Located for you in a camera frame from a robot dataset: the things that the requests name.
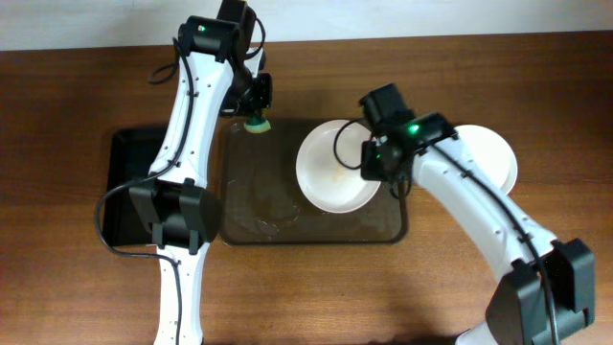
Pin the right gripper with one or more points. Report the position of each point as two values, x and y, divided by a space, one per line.
369 172

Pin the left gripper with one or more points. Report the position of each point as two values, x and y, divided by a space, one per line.
258 103

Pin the green yellow sponge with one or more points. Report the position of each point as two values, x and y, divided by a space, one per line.
257 124

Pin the white plate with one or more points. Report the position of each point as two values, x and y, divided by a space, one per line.
492 153
326 167

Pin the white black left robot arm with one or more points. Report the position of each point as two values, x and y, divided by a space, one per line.
220 74

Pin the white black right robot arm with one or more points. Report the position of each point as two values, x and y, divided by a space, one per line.
545 287

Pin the brown serving tray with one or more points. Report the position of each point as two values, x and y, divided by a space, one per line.
263 204

